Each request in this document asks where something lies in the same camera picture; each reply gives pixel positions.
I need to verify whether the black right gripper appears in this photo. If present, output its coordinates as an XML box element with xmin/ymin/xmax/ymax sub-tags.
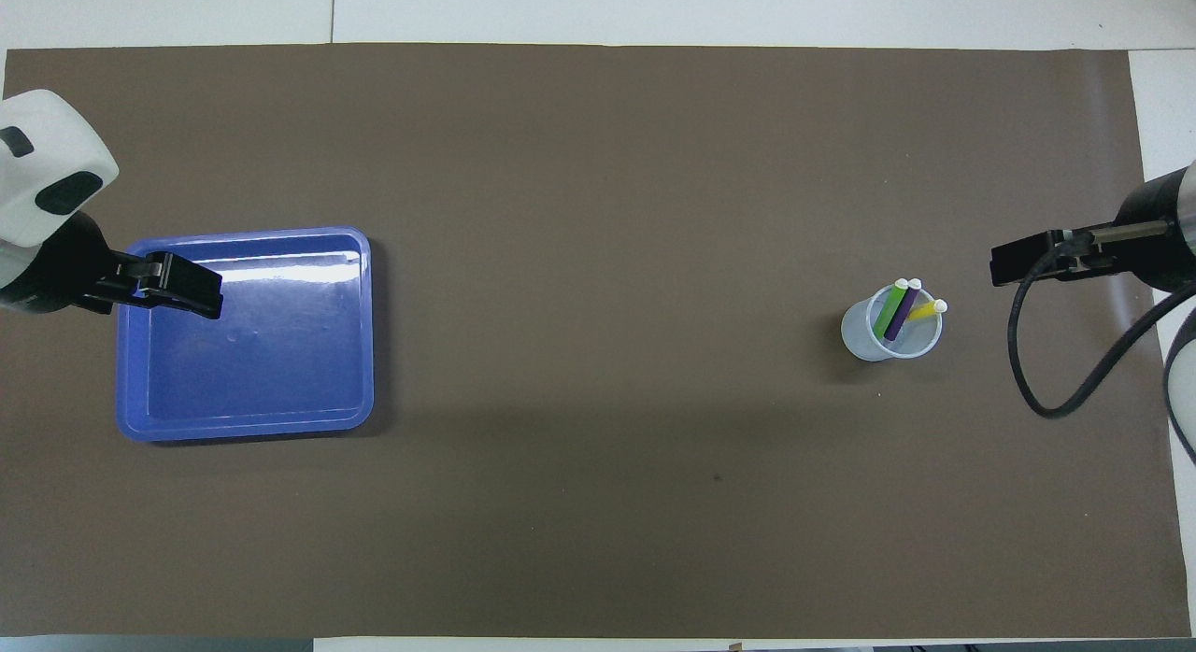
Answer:
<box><xmin>990</xmin><ymin>171</ymin><xmax>1196</xmax><ymax>293</ymax></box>

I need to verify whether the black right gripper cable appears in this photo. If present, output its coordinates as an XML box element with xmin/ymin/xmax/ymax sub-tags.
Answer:
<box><xmin>1007</xmin><ymin>220</ymin><xmax>1196</xmax><ymax>419</ymax></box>

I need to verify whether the blue plastic tray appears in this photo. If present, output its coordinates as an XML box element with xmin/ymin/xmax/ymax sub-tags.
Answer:
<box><xmin>115</xmin><ymin>226</ymin><xmax>375</xmax><ymax>444</ymax></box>

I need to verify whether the green marker pen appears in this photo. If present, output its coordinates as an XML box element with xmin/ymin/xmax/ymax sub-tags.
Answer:
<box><xmin>874</xmin><ymin>278</ymin><xmax>909</xmax><ymax>337</ymax></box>

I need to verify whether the clear plastic cup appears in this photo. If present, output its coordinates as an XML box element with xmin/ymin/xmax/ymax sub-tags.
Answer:
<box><xmin>841</xmin><ymin>283</ymin><xmax>944</xmax><ymax>363</ymax></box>

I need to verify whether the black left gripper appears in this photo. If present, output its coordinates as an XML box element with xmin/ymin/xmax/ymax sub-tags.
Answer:
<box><xmin>0</xmin><ymin>213</ymin><xmax>223</xmax><ymax>319</ymax></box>

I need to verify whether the purple marker pen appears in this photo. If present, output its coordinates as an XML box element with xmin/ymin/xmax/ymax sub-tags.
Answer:
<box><xmin>883</xmin><ymin>278</ymin><xmax>924</xmax><ymax>342</ymax></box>

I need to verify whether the brown table mat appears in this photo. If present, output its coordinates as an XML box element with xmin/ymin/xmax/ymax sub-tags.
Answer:
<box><xmin>0</xmin><ymin>43</ymin><xmax>1192</xmax><ymax>639</ymax></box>

